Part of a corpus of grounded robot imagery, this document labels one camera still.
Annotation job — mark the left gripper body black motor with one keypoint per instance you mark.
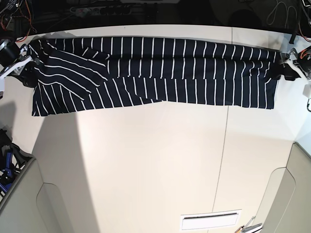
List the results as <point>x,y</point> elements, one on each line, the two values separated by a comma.
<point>298,61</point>

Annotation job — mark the blue black clamps pile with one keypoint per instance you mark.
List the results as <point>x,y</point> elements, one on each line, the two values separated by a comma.
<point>12,162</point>

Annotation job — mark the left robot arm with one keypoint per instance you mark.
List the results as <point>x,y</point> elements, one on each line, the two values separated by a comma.
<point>302,11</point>

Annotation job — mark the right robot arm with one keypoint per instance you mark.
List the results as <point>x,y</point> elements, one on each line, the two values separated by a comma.
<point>10,9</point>

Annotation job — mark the grey tool at bottom edge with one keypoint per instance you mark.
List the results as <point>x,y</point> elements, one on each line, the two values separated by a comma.
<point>250,229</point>

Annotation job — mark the grey seat left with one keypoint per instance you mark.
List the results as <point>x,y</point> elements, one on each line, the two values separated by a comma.
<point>33,206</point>

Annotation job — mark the navy white striped T-shirt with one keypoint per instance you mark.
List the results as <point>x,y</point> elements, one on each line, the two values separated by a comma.
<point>78,74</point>

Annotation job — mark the white power strip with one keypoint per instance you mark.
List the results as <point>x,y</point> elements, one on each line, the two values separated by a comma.
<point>117,10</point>

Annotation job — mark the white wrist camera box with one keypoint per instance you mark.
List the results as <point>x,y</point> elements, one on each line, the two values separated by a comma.
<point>307,91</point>
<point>2,85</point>

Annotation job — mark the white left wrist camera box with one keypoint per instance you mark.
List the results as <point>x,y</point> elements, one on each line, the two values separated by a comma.
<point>307,91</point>

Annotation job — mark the grey seat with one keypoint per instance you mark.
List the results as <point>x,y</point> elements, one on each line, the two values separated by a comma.
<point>286,204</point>
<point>33,206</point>

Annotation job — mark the grey seat right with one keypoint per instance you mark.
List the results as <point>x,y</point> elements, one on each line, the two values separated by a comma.
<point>286,204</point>

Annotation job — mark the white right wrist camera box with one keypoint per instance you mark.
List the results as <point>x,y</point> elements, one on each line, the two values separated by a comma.
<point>2,85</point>

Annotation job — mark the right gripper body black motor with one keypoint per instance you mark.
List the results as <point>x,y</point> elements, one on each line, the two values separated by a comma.
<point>14,58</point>

